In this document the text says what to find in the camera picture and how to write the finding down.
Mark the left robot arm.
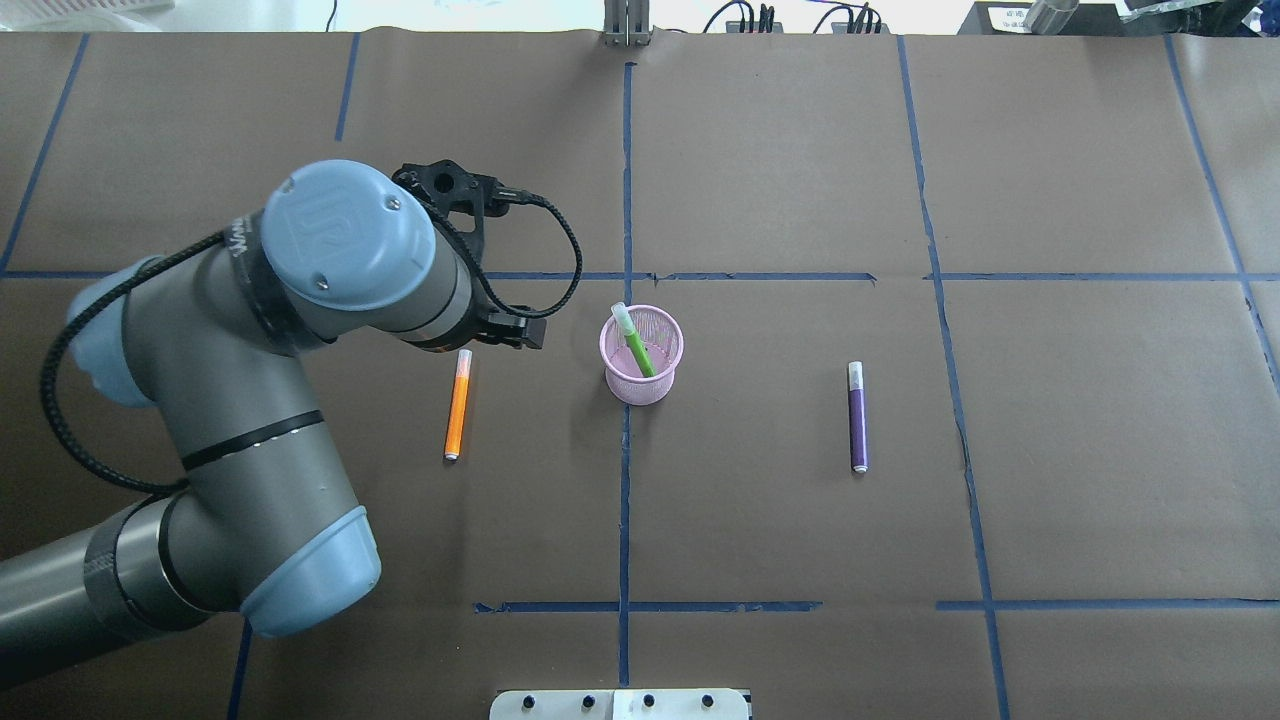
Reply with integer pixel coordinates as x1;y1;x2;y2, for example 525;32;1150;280
3;159;564;689

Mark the metal cup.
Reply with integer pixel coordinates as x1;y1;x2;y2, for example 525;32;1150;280
1021;0;1080;36

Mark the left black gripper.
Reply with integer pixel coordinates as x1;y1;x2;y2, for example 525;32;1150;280
404;270;547;354

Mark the aluminium frame post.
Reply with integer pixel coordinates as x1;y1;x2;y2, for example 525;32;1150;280
602;0;653;47

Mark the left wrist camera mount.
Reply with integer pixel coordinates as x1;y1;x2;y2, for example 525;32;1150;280
390;159;509;260

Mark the green highlighter pen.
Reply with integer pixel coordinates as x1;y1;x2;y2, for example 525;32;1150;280
611;302;657;378

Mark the purple highlighter pen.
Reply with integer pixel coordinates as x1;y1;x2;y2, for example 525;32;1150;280
847;361;870;475

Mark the left black camera cable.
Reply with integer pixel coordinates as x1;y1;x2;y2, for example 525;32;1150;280
38;190;584;497

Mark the orange highlighter pen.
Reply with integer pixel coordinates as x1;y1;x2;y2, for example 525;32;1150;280
443;348;474;462

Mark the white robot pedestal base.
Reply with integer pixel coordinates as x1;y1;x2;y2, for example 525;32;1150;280
488;687;754;719

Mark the pink mesh pen holder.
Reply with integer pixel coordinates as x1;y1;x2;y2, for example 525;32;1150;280
598;302;685;406

